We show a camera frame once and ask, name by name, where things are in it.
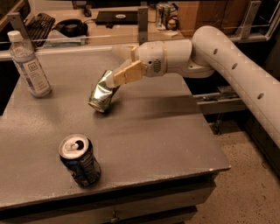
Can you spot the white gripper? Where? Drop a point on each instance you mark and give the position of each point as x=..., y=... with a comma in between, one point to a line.
x=150, y=58

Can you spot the green soda can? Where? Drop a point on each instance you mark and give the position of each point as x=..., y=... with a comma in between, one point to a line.
x=102, y=95

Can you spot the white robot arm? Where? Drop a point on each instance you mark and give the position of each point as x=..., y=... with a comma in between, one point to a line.
x=208, y=50

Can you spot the dark blue soda can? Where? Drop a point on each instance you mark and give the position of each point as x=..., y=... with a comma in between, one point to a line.
x=76, y=154

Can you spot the black laptop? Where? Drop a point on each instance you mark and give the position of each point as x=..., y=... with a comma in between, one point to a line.
x=116, y=18

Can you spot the small brown round object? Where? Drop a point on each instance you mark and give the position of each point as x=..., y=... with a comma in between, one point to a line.
x=172, y=25

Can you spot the clear glass jar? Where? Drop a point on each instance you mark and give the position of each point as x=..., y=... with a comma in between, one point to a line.
x=163, y=11

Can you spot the black headphones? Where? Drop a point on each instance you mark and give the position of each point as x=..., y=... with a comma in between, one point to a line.
x=71, y=28

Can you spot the black keyboard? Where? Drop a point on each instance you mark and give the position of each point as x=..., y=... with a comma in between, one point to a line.
x=39, y=28

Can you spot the cardboard box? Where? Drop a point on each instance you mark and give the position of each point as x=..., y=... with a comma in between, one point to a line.
x=226, y=15

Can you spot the clear plastic water bottle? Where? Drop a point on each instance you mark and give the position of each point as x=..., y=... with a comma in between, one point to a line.
x=28, y=65

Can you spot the grey cabinet drawer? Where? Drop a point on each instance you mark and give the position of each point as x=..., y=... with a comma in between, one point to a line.
x=172, y=202

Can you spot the metal divider bracket centre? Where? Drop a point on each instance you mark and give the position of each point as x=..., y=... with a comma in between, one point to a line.
x=142, y=22

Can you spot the metal divider bracket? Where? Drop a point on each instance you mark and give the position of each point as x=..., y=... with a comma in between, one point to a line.
x=249, y=17
x=142, y=22
x=18, y=24

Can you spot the metal shelf rail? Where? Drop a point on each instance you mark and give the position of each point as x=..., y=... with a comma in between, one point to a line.
x=225, y=100

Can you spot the metal divider bracket right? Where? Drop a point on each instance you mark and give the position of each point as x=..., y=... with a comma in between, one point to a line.
x=249, y=17

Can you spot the metal divider bracket left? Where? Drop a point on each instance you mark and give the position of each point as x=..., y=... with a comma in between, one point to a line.
x=18, y=24

